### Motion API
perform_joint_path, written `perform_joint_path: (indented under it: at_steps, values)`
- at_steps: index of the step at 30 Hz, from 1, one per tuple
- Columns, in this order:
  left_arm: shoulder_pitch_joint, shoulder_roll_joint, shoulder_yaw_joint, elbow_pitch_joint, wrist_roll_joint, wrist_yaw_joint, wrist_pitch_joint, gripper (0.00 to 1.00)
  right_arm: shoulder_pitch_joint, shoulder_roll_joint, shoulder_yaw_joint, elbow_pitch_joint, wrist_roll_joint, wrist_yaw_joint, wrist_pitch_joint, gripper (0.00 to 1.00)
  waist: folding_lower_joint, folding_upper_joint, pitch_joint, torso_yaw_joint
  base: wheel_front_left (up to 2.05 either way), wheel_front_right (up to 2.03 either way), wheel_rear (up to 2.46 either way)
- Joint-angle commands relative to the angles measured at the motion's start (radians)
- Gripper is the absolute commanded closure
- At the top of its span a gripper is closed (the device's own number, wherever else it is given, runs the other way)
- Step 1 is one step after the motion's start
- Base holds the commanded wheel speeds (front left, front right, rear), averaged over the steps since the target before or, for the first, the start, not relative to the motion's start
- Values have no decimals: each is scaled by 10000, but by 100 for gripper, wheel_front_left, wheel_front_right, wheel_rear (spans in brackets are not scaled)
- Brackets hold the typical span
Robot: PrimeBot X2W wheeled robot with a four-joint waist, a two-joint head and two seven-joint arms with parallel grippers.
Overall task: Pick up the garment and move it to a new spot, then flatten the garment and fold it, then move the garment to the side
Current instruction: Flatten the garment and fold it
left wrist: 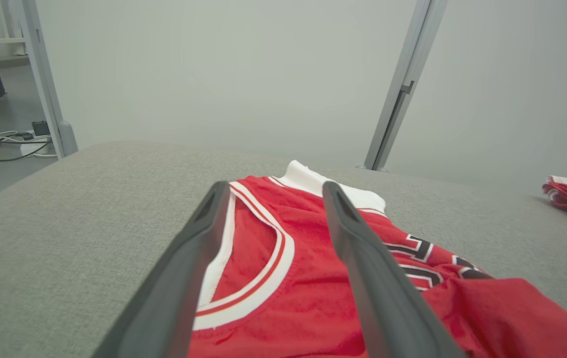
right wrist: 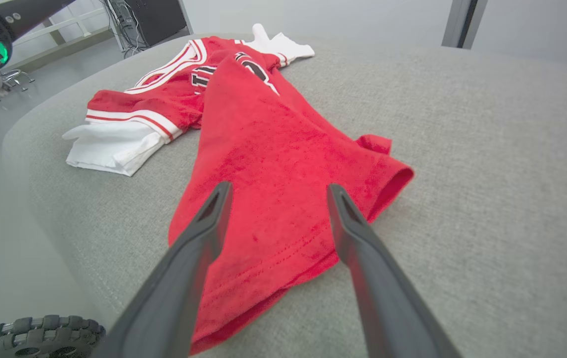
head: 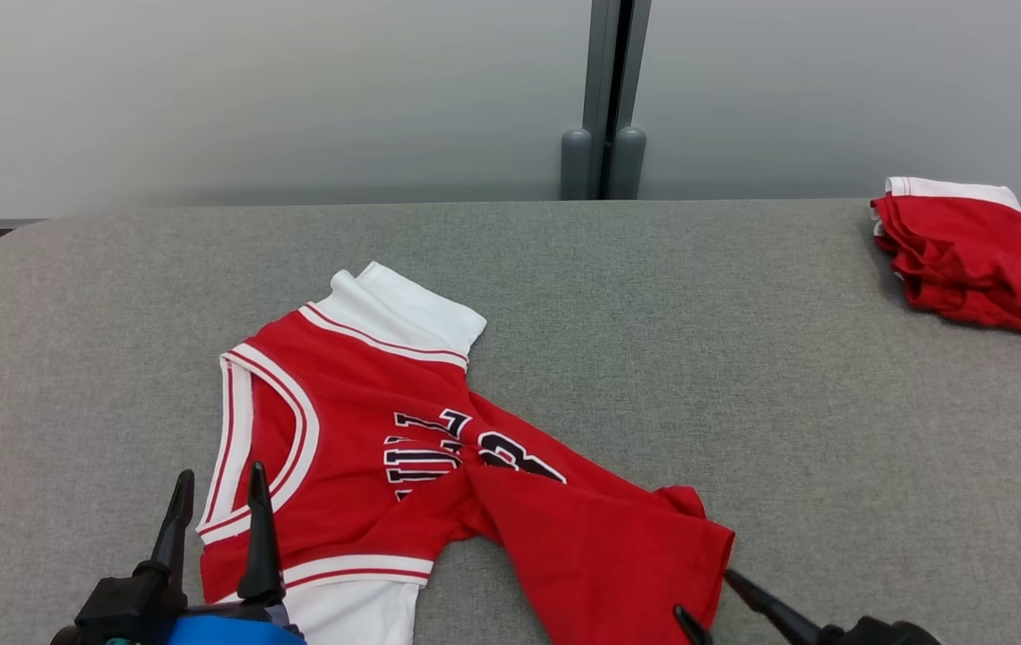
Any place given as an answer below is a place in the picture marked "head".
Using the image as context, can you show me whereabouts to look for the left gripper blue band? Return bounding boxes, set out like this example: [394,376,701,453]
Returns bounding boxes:
[132,461,308,645]

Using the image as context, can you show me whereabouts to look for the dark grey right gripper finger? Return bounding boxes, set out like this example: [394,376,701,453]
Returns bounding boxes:
[724,569,827,645]
[674,606,716,645]

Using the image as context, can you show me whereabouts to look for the red basketball jersey white sleeves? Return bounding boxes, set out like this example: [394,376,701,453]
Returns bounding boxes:
[195,261,737,645]

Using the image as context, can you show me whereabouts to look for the red shorts with white stripes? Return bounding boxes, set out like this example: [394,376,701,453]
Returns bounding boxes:
[869,176,1021,341]

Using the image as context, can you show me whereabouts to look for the grey partition post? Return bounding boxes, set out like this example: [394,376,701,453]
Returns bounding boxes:
[560,0,655,201]

